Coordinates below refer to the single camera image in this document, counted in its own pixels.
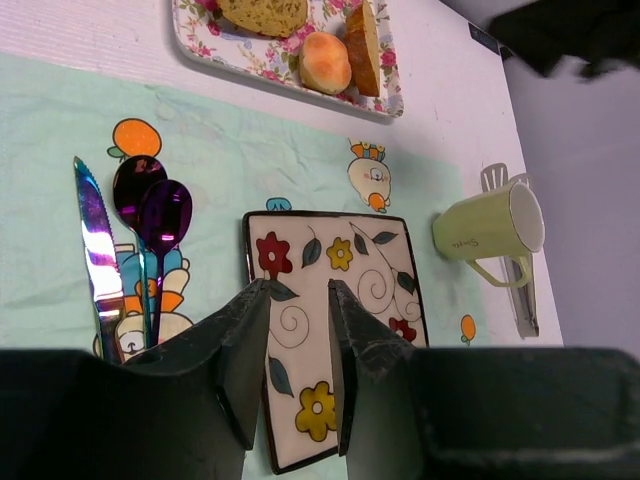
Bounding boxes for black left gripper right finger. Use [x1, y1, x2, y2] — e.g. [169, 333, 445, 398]
[329, 280, 639, 479]

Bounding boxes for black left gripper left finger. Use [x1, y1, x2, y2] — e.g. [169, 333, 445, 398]
[1, 280, 270, 479]

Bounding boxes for metal serving tongs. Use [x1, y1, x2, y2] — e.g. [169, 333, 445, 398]
[480, 163, 540, 339]

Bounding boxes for herb bread slice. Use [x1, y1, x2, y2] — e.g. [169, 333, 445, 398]
[344, 1, 380, 97]
[217, 0, 309, 38]

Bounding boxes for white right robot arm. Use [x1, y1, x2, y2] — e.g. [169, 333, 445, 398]
[487, 0, 639, 82]

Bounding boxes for iridescent table knife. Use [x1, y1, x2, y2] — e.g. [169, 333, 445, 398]
[73, 156, 125, 364]

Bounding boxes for square floral ceramic plate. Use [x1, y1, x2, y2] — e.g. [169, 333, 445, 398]
[243, 210, 428, 475]

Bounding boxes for purple spoon lower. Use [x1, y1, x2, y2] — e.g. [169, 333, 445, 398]
[138, 179, 193, 347]

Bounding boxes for purple spoon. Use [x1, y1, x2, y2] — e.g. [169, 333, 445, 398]
[138, 179, 193, 347]
[113, 155, 168, 348]

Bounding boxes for light green mug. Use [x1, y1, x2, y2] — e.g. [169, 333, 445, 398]
[432, 182, 546, 288]

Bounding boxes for purple spoon upper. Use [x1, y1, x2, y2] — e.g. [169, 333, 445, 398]
[113, 155, 168, 348]

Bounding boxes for mint cartoon placemat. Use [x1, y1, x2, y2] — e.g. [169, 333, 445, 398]
[1, 55, 488, 359]

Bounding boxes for small round bun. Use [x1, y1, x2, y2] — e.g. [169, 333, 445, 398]
[299, 32, 352, 95]

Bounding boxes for floral rectangular tray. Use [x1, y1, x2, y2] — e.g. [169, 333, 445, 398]
[171, 1, 404, 118]

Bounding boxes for right corner table label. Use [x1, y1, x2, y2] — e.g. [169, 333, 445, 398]
[468, 22, 501, 56]

